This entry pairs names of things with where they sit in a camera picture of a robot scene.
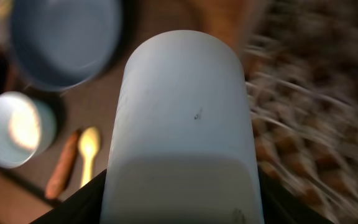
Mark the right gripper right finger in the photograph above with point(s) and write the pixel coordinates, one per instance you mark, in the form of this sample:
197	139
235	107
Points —
281	207

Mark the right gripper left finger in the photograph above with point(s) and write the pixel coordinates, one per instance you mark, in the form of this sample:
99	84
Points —
83	207

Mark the light blue cup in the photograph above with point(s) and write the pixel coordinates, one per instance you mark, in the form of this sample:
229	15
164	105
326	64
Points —
182	148

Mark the dark blue plate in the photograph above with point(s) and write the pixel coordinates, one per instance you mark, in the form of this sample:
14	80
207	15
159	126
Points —
59	44

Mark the grey dishwasher rack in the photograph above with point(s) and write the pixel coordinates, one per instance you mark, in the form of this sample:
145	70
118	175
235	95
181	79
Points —
301	69

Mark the carrot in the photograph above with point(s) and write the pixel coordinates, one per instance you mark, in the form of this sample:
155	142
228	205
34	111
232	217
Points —
60	176

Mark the yellow plastic spoon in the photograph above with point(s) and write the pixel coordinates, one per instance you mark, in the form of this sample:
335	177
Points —
88	146

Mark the brown serving tray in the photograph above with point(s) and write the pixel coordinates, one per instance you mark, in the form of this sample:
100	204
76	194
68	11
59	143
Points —
94	103

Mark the light blue rice bowl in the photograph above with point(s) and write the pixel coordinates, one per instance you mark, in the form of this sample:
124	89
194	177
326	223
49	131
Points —
27	128

